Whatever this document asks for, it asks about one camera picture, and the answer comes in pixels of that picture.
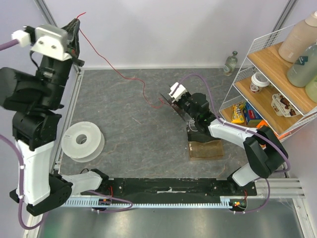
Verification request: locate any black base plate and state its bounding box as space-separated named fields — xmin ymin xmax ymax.
xmin=96 ymin=178 xmax=257 ymax=199

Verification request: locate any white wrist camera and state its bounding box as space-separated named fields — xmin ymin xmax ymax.
xmin=11 ymin=24 xmax=72 ymax=61
xmin=169 ymin=82 xmax=187 ymax=101

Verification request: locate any white paper cup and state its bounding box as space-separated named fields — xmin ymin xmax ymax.
xmin=250 ymin=72 xmax=270 ymax=93

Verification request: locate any light green bottle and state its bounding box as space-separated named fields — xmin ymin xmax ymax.
xmin=305 ymin=76 xmax=317 ymax=103

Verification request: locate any yellow candy bag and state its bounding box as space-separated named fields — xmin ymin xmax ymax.
xmin=231 ymin=104 xmax=244 ymax=124

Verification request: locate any white wire shelf rack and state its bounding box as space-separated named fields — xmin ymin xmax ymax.
xmin=219 ymin=26 xmax=317 ymax=141

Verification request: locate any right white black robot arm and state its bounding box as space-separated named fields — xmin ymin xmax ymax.
xmin=170 ymin=91 xmax=288 ymax=195

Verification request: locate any glass bottle green cap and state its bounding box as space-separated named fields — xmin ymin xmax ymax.
xmin=223 ymin=51 xmax=238 ymax=76

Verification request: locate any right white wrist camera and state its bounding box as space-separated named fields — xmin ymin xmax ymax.
xmin=169 ymin=82 xmax=187 ymax=101

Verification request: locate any purple cable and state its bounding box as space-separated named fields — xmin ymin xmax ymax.
xmin=173 ymin=74 xmax=292 ymax=214
xmin=0 ymin=39 xmax=50 ymax=230

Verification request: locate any orange snack box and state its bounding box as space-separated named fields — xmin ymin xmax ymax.
xmin=256 ymin=120 xmax=270 ymax=129

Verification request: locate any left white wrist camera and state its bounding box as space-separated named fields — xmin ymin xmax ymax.
xmin=11 ymin=24 xmax=72 ymax=61

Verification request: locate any blue grey cable duct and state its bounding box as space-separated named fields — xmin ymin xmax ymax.
xmin=62 ymin=196 xmax=237 ymax=209

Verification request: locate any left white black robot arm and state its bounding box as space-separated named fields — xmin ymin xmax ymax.
xmin=0 ymin=18 xmax=109 ymax=216

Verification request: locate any green liquid bottle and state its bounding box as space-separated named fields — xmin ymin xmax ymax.
xmin=287 ymin=43 xmax=317 ymax=88

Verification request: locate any white pudding cup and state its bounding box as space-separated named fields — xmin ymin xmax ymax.
xmin=271 ymin=93 xmax=300 ymax=118

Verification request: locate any beige plastic bottle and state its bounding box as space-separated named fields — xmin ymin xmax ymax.
xmin=278 ymin=11 xmax=317 ymax=63

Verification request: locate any red wire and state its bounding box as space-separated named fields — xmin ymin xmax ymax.
xmin=75 ymin=11 xmax=171 ymax=109

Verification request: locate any dark grey cable spool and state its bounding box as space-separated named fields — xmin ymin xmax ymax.
xmin=160 ymin=93 xmax=191 ymax=122

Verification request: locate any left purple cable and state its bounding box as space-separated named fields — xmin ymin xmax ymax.
xmin=0 ymin=39 xmax=50 ymax=230

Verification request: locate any blue snack box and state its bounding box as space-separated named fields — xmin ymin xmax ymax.
xmin=243 ymin=102 xmax=263 ymax=127

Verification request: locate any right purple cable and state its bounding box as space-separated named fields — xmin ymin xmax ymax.
xmin=173 ymin=74 xmax=292 ymax=214

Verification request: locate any white cable spool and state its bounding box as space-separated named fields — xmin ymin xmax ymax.
xmin=61 ymin=121 xmax=105 ymax=163

